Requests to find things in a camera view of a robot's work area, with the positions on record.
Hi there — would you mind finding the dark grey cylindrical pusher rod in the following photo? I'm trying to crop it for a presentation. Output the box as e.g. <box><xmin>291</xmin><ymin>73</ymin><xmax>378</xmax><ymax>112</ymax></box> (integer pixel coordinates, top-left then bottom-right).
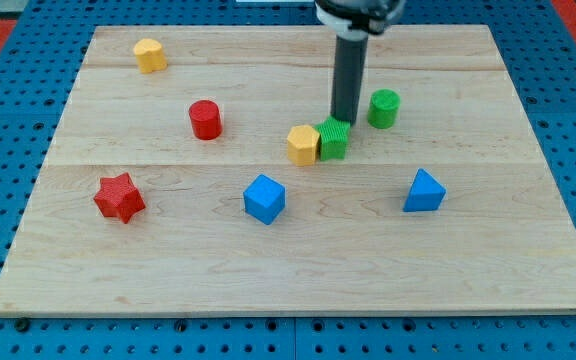
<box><xmin>330</xmin><ymin>36</ymin><xmax>368</xmax><ymax>125</ymax></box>

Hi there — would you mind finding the green star block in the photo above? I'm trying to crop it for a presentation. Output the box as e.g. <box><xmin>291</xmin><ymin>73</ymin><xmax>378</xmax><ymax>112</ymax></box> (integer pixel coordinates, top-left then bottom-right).
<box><xmin>315</xmin><ymin>116</ymin><xmax>350</xmax><ymax>161</ymax></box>

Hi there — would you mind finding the yellow hexagon block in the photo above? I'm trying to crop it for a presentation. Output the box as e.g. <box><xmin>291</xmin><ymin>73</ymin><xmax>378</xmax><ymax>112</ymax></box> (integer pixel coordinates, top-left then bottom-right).
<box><xmin>287</xmin><ymin>125</ymin><xmax>320</xmax><ymax>166</ymax></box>

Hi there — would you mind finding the light wooden board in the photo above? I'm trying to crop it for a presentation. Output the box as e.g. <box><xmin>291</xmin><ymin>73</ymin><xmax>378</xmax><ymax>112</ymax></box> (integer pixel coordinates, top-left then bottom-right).
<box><xmin>0</xmin><ymin>25</ymin><xmax>576</xmax><ymax>318</ymax></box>

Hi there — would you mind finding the red star block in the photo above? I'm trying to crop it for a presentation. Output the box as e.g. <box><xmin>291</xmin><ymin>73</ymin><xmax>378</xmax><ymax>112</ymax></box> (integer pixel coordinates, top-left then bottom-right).
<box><xmin>93</xmin><ymin>172</ymin><xmax>146</xmax><ymax>224</ymax></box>

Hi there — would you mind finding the green cylinder block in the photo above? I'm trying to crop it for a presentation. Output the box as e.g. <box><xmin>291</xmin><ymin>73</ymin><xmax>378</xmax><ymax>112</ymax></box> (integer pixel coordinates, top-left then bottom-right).
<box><xmin>367</xmin><ymin>89</ymin><xmax>401</xmax><ymax>129</ymax></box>

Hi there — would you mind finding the blue triangular prism block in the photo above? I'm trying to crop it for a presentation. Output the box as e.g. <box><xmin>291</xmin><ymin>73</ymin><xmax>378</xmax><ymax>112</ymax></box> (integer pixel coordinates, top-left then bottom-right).
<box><xmin>403</xmin><ymin>168</ymin><xmax>447</xmax><ymax>212</ymax></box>

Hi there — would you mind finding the blue cube block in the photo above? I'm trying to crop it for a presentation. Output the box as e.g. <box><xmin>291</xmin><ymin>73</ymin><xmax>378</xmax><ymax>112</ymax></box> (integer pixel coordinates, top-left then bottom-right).
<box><xmin>243</xmin><ymin>174</ymin><xmax>286</xmax><ymax>225</ymax></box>

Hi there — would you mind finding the red cylinder block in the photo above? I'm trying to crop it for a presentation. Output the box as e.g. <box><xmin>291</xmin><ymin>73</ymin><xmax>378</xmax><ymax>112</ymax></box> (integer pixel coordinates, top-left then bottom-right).
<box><xmin>188</xmin><ymin>100</ymin><xmax>222</xmax><ymax>140</ymax></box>

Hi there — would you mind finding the yellow heart block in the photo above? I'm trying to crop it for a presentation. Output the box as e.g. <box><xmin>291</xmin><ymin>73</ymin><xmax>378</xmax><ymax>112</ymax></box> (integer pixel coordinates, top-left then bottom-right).
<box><xmin>133</xmin><ymin>38</ymin><xmax>168</xmax><ymax>74</ymax></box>

